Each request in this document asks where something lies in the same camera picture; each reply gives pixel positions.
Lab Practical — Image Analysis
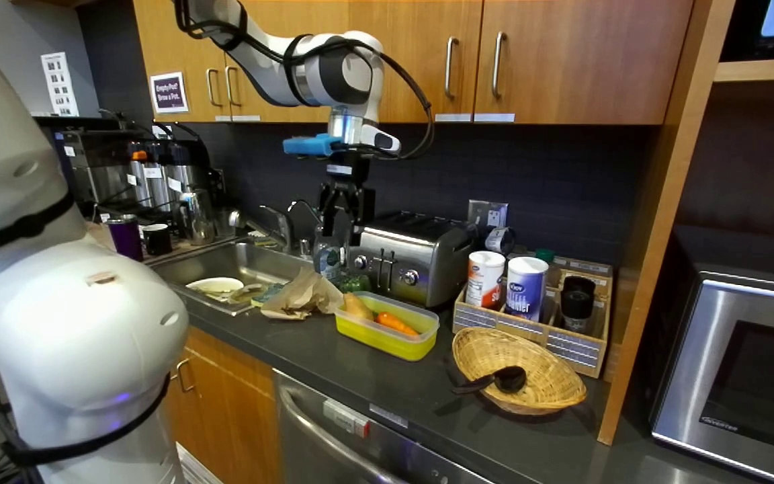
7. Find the microwave door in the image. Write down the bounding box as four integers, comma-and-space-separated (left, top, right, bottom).
650, 272, 774, 484

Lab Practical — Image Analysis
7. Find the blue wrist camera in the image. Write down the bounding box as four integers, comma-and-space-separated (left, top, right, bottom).
282, 133, 342, 159

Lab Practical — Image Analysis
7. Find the wicker basket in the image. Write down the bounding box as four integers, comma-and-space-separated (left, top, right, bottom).
451, 326, 588, 416

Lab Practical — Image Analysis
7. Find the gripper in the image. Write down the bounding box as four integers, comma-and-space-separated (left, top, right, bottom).
317, 151, 376, 247

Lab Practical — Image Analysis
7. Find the purple tumbler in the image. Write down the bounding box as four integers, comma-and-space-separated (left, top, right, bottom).
105, 214, 144, 262

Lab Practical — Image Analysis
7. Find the wooden wall cabinet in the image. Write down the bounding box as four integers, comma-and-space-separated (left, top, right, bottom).
133, 0, 695, 126

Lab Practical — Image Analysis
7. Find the purple sign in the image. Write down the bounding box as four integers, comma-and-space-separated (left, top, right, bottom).
150, 71, 190, 114

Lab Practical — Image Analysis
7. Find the glass carafe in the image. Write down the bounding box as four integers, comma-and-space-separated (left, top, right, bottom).
178, 188, 218, 245

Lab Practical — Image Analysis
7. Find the clear soap bottle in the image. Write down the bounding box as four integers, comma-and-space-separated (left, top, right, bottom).
312, 227, 345, 281

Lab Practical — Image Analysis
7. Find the steel coffee urn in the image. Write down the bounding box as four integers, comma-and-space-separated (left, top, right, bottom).
157, 124, 214, 202
126, 138, 167, 212

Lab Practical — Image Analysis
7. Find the orange carrot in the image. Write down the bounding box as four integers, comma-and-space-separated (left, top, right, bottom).
376, 311, 421, 337

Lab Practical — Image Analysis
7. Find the wooden shelf unit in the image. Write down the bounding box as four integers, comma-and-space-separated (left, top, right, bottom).
596, 0, 774, 447

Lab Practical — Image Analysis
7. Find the white plate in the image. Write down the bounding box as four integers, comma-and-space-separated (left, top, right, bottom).
185, 276, 246, 297

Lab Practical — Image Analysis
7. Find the black mug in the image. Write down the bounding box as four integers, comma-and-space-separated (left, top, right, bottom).
142, 223, 173, 257

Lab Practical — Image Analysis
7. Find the white canister red print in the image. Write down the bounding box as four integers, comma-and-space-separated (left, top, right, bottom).
465, 250, 507, 311

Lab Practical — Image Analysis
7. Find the steel sink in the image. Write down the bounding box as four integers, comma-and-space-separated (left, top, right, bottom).
150, 240, 315, 317

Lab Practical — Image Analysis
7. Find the beige potato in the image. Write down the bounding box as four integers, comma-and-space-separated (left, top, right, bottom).
343, 292, 376, 323

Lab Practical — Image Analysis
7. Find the white paper sheet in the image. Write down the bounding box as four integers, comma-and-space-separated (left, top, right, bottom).
40, 52, 81, 117

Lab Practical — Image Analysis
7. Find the steel microwave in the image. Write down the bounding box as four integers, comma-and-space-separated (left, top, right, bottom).
648, 225, 774, 484

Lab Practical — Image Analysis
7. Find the steel tap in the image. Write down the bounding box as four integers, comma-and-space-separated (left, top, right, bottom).
245, 199, 324, 256

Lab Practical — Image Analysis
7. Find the green sponge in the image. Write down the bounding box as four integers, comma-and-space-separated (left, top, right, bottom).
250, 282, 288, 308

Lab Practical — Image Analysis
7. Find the black ladle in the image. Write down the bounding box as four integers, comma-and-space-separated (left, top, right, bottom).
451, 365, 528, 396

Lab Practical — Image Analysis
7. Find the dishwasher door handle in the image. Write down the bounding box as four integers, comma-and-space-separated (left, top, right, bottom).
277, 386, 409, 484

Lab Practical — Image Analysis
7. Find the coffee machine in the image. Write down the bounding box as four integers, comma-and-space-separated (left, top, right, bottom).
33, 115, 159, 224

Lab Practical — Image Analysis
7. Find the base cabinet door handle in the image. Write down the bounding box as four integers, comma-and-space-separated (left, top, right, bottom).
175, 357, 198, 395

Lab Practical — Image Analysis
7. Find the steel dishwasher door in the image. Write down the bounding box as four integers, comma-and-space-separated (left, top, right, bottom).
272, 368, 497, 484

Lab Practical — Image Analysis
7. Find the white canister blue print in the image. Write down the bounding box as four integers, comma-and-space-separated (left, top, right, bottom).
504, 255, 550, 323

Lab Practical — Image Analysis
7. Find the wooden base cabinet door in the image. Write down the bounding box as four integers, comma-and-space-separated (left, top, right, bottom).
161, 325, 285, 484

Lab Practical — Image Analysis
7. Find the steel toaster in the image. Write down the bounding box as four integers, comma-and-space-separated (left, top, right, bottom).
348, 211, 479, 309

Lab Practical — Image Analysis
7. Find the wall cabinet door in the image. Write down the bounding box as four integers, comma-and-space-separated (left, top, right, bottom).
348, 0, 484, 124
133, 0, 228, 124
474, 0, 695, 126
224, 0, 351, 124

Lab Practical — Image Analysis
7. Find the wooden condiment organizer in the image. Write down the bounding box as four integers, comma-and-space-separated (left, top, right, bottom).
452, 253, 614, 379

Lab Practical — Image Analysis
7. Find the yellow-green plastic container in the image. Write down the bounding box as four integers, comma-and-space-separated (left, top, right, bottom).
333, 290, 441, 362

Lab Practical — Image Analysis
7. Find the toaster lever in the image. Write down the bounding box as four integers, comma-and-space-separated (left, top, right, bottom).
372, 247, 396, 291

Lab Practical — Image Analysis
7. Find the wall socket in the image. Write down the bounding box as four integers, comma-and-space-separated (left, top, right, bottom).
467, 199, 509, 233

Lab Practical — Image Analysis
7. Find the crumpled brown paper bag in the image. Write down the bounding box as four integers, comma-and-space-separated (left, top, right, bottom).
260, 267, 345, 321

